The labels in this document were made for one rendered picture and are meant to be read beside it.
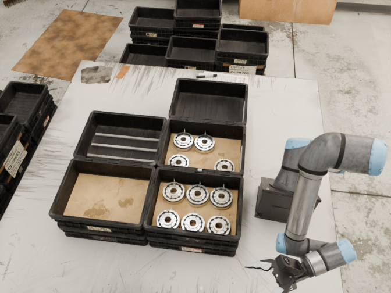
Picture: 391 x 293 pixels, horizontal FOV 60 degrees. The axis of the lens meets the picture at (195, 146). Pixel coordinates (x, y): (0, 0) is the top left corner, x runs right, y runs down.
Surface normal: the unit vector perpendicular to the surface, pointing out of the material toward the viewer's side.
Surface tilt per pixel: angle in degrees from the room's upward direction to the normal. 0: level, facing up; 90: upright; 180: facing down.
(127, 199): 0
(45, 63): 0
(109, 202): 0
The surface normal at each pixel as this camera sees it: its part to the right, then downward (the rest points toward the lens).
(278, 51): 0.00, -0.60
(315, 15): -0.13, 0.57
